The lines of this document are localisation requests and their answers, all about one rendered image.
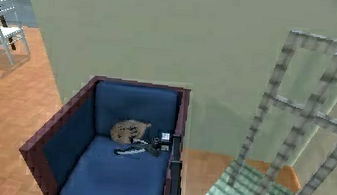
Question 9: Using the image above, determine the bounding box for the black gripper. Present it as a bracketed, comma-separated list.
[113, 132, 163, 160]

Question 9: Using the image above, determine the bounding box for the blue armchair maroon frame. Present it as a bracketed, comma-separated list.
[14, 69, 194, 195]

